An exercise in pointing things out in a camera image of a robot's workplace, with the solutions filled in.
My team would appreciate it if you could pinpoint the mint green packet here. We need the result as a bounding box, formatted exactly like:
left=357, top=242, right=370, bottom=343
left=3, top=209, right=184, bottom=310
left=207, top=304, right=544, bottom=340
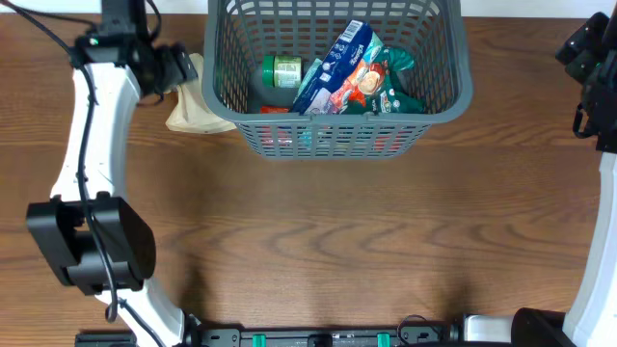
left=294, top=58, right=322, bottom=100

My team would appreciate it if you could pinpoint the grey plastic lattice basket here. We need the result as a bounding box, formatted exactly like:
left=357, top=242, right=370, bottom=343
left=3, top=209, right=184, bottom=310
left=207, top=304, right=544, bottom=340
left=202, top=0, right=473, bottom=159

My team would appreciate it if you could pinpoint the beige paper pouch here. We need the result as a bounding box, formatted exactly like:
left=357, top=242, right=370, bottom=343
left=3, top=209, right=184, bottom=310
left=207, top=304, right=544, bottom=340
left=166, top=53, right=236, bottom=134

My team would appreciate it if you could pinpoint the Kleenex tissue multipack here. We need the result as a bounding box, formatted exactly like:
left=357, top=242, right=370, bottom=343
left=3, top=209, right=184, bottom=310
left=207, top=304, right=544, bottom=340
left=291, top=20, right=384, bottom=115

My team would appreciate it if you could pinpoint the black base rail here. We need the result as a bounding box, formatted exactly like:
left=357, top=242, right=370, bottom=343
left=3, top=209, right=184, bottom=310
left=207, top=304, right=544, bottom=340
left=74, top=315, right=517, bottom=347

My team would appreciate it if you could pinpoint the green capped jar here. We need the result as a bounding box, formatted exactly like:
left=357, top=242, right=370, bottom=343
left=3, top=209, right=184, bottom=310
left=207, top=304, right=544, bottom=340
left=261, top=55, right=303, bottom=89

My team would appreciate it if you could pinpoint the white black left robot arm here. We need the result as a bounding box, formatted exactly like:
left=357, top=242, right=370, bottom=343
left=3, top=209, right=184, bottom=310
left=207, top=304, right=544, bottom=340
left=26, top=0, right=201, bottom=346

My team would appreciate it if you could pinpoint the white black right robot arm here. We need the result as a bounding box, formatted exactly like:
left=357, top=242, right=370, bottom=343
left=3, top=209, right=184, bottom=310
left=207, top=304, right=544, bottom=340
left=441, top=13, right=616, bottom=347

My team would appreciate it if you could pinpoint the green Nescafe coffee bag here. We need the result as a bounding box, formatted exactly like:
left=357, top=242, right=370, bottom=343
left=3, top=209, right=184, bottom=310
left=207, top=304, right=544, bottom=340
left=337, top=46, right=425, bottom=115

